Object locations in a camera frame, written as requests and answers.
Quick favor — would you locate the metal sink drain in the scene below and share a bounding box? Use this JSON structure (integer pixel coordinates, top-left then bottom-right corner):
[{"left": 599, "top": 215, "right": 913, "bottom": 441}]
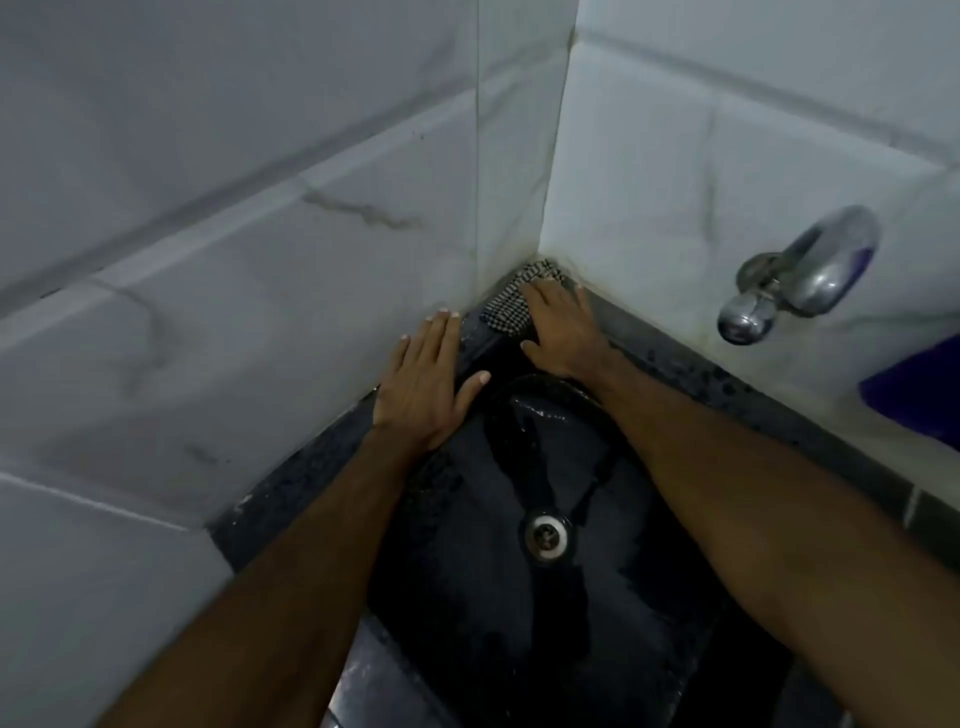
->
[{"left": 524, "top": 509, "right": 574, "bottom": 561}]

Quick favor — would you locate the person's right hand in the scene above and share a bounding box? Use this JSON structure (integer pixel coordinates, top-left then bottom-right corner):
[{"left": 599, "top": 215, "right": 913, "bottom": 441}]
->
[{"left": 519, "top": 278, "right": 633, "bottom": 385}]

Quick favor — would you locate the person's left hand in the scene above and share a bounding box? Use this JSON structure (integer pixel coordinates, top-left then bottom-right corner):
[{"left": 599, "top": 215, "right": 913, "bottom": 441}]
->
[{"left": 371, "top": 308, "right": 493, "bottom": 453}]

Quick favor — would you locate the black white checkered cloth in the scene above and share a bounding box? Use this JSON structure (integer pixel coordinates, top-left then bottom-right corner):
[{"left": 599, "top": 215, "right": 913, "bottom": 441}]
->
[{"left": 479, "top": 258, "right": 569, "bottom": 337}]

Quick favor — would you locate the purple cloth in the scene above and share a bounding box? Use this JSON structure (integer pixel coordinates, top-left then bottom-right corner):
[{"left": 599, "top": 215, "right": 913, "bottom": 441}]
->
[{"left": 858, "top": 333, "right": 960, "bottom": 453}]

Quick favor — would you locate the black stone sink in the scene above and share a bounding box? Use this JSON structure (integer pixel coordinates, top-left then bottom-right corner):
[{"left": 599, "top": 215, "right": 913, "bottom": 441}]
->
[{"left": 365, "top": 346, "right": 796, "bottom": 728}]

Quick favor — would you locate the person's left forearm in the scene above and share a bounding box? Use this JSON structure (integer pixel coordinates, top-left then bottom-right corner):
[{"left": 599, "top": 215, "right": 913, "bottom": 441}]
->
[{"left": 95, "top": 425, "right": 433, "bottom": 728}]

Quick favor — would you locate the chrome wall tap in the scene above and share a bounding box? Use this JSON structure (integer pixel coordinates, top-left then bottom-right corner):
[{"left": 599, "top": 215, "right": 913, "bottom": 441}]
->
[{"left": 716, "top": 205, "right": 881, "bottom": 347}]

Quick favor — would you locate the person's right forearm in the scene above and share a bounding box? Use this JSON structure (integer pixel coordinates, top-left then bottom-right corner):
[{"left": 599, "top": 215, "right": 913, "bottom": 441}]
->
[{"left": 590, "top": 353, "right": 960, "bottom": 728}]

